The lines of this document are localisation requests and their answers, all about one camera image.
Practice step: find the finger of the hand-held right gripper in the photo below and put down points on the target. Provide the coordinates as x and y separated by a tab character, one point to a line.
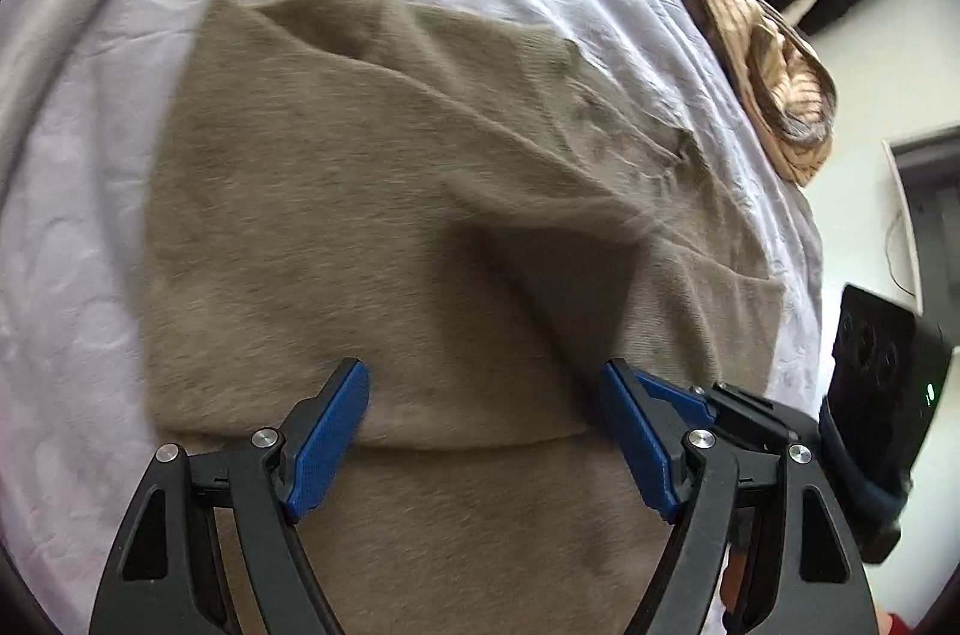
750	414

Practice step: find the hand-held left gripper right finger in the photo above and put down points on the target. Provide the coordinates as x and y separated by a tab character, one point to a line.
637	440

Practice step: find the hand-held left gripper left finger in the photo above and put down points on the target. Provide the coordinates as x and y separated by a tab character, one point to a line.
330	440

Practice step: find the olive brown knit sweater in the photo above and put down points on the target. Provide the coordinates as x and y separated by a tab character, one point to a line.
412	230

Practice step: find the brown striped cloth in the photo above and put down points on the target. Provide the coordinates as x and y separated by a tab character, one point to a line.
750	42

